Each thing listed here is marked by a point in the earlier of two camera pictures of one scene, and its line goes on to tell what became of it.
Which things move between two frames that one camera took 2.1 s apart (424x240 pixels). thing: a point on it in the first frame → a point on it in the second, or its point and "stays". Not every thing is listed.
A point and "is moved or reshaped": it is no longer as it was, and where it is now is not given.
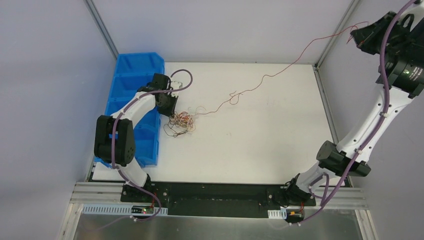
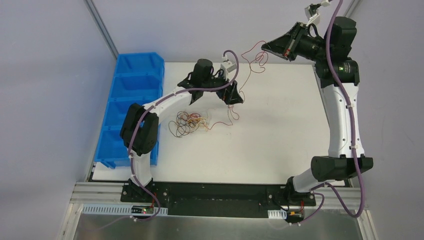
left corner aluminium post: (96, 17) stays
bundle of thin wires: (181, 122) is moved or reshaped
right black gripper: (369, 38) → (292, 41)
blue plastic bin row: (133, 70) stays
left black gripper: (167, 108) → (226, 88)
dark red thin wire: (352, 27) → (241, 88)
